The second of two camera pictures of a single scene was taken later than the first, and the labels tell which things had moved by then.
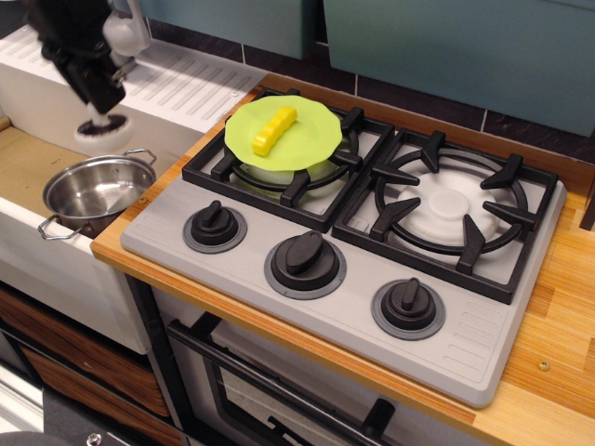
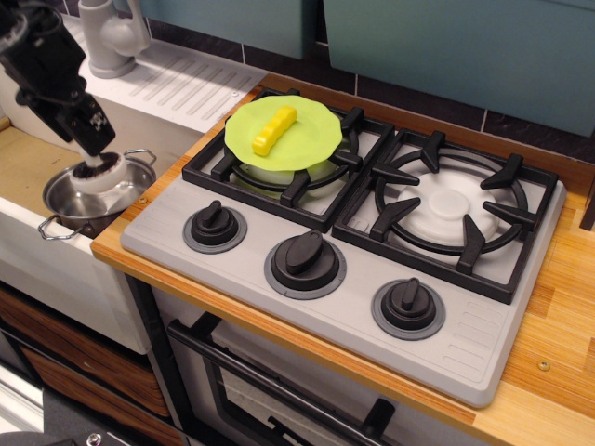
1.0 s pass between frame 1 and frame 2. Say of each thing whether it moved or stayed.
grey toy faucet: stayed
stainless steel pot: stayed
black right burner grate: stayed
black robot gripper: moved
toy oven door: stayed
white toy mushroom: moved
